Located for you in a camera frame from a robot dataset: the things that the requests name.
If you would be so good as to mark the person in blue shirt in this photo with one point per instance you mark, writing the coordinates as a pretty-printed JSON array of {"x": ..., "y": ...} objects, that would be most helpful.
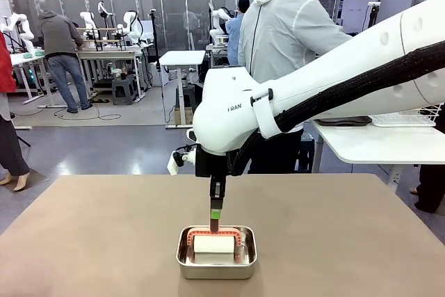
[{"x": 234, "y": 29}]

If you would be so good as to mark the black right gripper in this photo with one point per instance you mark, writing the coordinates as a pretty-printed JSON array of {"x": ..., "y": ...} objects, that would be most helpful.
[{"x": 210, "y": 165}]

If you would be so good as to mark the grey plastic step stool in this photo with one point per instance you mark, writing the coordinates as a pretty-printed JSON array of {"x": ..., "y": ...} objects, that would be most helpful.
[{"x": 124, "y": 90}]

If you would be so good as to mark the dark plastic stool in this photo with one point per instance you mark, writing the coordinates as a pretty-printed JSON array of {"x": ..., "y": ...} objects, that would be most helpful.
[{"x": 306, "y": 151}]

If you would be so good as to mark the white side table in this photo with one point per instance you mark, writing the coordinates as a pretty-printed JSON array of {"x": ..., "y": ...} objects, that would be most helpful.
[{"x": 382, "y": 144}]

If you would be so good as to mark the man in grey hoodie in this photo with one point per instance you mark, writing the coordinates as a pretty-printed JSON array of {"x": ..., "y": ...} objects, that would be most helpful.
[{"x": 59, "y": 36}]

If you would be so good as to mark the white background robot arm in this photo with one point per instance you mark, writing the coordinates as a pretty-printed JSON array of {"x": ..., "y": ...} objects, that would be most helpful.
[
  {"x": 90, "y": 22},
  {"x": 132, "y": 27}
]

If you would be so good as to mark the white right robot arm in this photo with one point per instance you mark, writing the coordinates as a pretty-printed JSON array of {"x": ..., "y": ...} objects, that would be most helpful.
[{"x": 313, "y": 78}]

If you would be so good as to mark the white desk with thin legs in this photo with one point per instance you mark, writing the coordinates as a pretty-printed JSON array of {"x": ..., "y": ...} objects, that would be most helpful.
[{"x": 28, "y": 57}]

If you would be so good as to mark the mannequin in red top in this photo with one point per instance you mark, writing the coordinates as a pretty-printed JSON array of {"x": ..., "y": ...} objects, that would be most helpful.
[{"x": 7, "y": 102}]

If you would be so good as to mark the person in white jacket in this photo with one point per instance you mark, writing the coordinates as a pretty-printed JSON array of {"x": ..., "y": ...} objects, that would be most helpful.
[{"x": 278, "y": 32}]

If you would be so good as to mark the small white background robot arm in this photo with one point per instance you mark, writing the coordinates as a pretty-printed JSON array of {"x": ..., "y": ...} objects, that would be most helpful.
[{"x": 24, "y": 29}]

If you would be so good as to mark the person right forearm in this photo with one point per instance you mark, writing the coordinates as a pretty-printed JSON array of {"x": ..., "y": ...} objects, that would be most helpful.
[{"x": 339, "y": 34}]

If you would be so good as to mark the rectangular steel tray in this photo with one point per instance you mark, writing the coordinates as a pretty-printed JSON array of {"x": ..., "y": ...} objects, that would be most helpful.
[{"x": 215, "y": 271}]

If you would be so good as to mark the white workbench with robots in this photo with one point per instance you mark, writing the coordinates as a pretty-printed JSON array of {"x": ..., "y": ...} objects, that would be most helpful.
[{"x": 111, "y": 54}]

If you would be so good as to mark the small white standing desk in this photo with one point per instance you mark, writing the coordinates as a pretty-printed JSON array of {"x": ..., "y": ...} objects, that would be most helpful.
[{"x": 182, "y": 57}]

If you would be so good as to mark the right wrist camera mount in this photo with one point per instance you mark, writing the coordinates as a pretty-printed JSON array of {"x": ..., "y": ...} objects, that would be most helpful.
[{"x": 174, "y": 165}]

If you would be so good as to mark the cardboard box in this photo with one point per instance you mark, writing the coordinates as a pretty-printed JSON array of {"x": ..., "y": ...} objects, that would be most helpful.
[{"x": 187, "y": 116}]

